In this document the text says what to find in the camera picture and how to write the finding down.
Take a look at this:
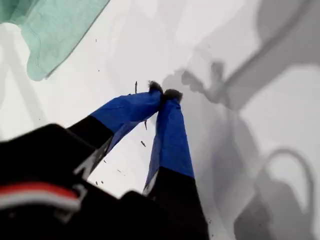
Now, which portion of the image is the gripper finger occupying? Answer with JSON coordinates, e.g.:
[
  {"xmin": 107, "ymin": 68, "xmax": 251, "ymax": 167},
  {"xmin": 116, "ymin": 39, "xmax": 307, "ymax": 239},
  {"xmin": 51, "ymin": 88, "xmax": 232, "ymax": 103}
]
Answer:
[
  {"xmin": 141, "ymin": 88, "xmax": 210, "ymax": 240},
  {"xmin": 67, "ymin": 80, "xmax": 164, "ymax": 158}
]

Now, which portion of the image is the pale green T-shirt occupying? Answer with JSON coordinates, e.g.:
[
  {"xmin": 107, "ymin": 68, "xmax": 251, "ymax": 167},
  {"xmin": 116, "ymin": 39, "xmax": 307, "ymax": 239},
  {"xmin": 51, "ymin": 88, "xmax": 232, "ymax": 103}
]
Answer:
[{"xmin": 0, "ymin": 0, "xmax": 111, "ymax": 82}]

